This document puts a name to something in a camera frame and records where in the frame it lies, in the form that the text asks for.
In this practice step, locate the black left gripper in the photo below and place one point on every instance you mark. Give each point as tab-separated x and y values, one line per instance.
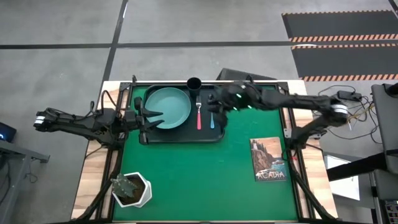
135	119

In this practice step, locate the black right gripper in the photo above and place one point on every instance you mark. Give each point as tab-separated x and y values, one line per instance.
233	98

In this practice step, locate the teal round plate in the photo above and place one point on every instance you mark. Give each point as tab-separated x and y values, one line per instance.
171	105

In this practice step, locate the black cup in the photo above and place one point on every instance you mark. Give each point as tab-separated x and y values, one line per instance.
194	84

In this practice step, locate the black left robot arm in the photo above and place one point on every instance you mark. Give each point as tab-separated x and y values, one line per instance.
77	124

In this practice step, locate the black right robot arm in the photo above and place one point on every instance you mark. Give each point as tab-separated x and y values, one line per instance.
295	101

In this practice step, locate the black plastic tray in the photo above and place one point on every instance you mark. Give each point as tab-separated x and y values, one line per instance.
186	135

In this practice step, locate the black box behind table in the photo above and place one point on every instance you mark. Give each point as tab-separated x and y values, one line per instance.
233	74

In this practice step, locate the green cactus plant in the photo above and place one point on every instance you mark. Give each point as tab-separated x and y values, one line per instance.
124	186

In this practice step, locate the white hexagonal plant pot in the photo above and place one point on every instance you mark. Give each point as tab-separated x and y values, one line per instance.
146	193

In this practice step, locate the Acadia picture book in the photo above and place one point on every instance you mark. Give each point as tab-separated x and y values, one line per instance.
267	155

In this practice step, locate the green table mat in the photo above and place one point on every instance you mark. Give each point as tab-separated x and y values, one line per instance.
186	186

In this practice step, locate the black power adapter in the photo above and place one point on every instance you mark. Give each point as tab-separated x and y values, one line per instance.
348	95

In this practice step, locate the black mat with hazard stripes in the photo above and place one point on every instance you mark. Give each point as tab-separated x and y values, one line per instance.
342	62
342	23

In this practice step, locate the grey side table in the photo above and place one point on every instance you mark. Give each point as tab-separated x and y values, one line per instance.
15	155

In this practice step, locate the black device with blue light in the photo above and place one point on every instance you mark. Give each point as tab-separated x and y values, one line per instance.
6	132

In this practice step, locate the white board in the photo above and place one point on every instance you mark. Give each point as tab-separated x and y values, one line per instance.
342	183

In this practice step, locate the black diagonal beam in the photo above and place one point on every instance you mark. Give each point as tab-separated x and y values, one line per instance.
357	166

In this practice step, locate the grey metal mounting bracket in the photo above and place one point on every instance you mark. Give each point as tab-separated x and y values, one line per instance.
288	132

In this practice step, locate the black aluminium table frame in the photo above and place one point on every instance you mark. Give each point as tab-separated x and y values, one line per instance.
293	186

